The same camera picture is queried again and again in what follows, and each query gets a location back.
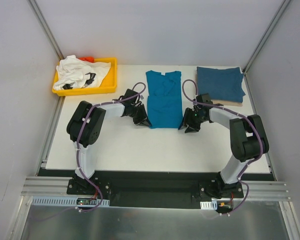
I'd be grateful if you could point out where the teal blue t-shirt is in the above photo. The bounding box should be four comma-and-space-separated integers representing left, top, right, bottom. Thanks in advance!
145, 70, 183, 129

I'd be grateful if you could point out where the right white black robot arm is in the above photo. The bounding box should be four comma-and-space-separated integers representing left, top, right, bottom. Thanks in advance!
178, 93, 269, 199

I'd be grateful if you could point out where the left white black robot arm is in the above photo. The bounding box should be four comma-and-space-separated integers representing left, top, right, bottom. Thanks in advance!
66, 89, 152, 195

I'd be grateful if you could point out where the yellow plastic bin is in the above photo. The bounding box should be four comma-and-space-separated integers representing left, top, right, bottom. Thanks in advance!
52, 57, 117, 97

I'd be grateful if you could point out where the folded dark blue t-shirt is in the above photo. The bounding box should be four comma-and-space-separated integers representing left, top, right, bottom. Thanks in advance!
196, 66, 246, 103

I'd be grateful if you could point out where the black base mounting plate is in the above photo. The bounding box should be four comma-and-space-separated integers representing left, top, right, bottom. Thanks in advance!
37, 169, 251, 210

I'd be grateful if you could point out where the orange garment in bin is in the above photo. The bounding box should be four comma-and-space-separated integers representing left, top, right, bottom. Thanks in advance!
79, 56, 95, 63

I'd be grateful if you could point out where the white printed t-shirt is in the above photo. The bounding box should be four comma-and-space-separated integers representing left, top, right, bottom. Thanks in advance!
53, 55, 112, 91

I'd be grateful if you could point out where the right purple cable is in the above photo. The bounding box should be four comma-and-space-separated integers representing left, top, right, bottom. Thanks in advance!
181, 79, 270, 218

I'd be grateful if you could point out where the purple cable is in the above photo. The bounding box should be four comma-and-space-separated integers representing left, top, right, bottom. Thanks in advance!
181, 79, 270, 218
74, 82, 148, 214

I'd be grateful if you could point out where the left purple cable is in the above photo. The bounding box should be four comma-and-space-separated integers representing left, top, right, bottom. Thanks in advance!
74, 82, 148, 214

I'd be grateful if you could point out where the right slotted cable duct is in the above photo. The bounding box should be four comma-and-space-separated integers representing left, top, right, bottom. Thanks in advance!
200, 200, 218, 211

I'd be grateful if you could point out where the slotted cable duct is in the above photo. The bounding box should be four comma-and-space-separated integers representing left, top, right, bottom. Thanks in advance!
200, 200, 218, 211
32, 196, 110, 208

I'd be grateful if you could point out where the aluminium extrusion rail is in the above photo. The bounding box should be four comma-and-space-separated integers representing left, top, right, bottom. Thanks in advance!
21, 176, 292, 202

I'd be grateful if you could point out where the left aluminium frame post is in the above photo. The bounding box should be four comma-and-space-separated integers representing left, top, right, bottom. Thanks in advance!
27, 0, 64, 60

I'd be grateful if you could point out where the aluminium frame post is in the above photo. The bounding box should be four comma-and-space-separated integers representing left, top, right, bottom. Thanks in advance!
243, 0, 293, 75
27, 0, 64, 60

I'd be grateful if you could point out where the left slotted cable duct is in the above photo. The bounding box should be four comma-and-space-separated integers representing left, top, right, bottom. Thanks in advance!
32, 196, 110, 208

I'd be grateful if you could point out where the right aluminium frame post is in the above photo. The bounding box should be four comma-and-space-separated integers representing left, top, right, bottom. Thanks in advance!
243, 0, 293, 75

